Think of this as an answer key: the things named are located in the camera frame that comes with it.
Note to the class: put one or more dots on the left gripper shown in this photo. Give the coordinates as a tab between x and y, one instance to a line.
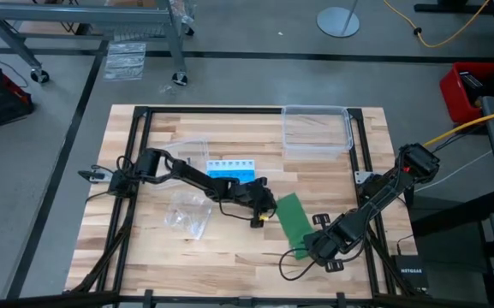
259	201

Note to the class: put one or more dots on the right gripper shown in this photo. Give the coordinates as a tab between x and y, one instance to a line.
325	244

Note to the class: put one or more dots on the green elastic bandage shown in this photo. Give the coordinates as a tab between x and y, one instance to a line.
293	218

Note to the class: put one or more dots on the blue white pill organizer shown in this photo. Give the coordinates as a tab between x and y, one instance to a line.
229	173

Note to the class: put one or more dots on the clear zip plastic bag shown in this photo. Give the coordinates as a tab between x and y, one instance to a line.
186	214

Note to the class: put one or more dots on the clear plastic bin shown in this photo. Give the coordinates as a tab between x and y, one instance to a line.
315	132

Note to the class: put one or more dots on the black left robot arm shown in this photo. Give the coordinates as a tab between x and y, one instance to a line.
195	175

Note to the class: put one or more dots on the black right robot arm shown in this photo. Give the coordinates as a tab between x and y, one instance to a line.
383	192

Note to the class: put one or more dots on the clear plastic bin lid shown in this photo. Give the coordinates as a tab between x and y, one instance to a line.
191	147

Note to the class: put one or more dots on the small clear plastic scrap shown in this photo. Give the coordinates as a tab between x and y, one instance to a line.
167	89

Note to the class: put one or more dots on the red plastic crate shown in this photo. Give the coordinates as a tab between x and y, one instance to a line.
454	98

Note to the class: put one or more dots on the round grey stand base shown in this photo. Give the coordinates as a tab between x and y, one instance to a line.
336	23

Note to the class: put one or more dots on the clear plastic sheet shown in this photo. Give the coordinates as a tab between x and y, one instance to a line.
124	60

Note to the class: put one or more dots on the black rectangular device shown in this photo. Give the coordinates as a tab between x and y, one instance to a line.
471	83

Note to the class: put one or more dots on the grey metal cart with casters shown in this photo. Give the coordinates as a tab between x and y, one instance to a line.
79	15

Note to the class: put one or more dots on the black Netgear network switch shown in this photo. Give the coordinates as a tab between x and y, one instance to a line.
411	271

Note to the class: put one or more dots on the black aluminium table frame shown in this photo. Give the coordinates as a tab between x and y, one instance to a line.
141	128

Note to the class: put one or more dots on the black desk frame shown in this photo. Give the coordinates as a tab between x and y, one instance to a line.
452	7

